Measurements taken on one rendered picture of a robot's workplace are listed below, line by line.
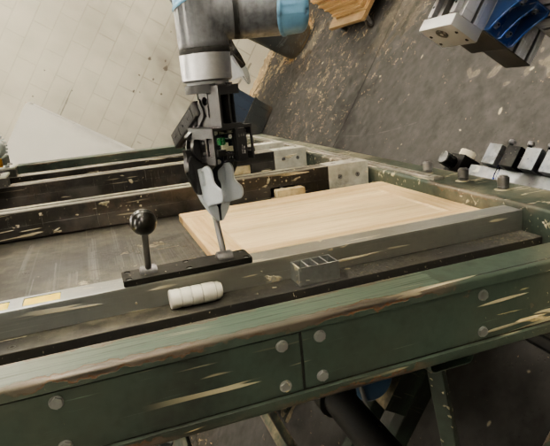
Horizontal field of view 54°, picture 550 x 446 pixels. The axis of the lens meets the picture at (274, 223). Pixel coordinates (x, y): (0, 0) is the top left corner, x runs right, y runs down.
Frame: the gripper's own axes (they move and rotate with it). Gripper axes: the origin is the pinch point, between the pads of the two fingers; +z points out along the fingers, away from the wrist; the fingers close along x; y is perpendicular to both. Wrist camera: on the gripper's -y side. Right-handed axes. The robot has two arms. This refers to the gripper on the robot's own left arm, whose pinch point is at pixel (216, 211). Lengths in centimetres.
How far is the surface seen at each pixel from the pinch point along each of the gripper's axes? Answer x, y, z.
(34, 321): -28.9, -5.1, 10.2
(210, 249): 5.2, -12.2, 9.8
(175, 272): -9.6, 1.9, 7.0
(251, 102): 287, -371, -5
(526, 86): 203, -51, -8
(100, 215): 2, -56, 8
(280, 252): 7.7, 5.8, 7.9
